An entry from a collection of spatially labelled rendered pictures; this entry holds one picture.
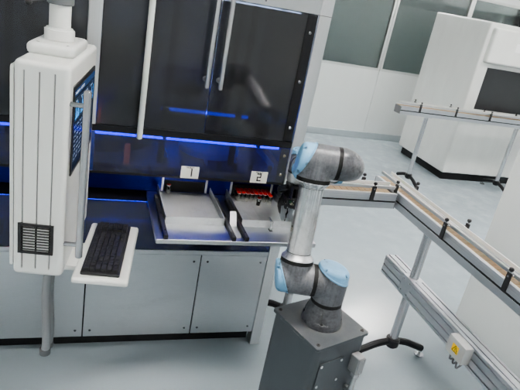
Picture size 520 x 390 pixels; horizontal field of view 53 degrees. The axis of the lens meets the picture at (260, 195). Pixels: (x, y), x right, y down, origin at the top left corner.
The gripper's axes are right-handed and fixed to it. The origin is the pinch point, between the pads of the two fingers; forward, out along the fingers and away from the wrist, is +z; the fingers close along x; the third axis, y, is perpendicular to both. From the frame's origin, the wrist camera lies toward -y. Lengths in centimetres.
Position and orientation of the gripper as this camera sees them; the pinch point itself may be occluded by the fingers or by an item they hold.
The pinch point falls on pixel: (283, 220)
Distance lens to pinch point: 238.9
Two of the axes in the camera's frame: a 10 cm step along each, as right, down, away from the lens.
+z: -1.8, 9.1, 3.7
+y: 2.7, 4.1, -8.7
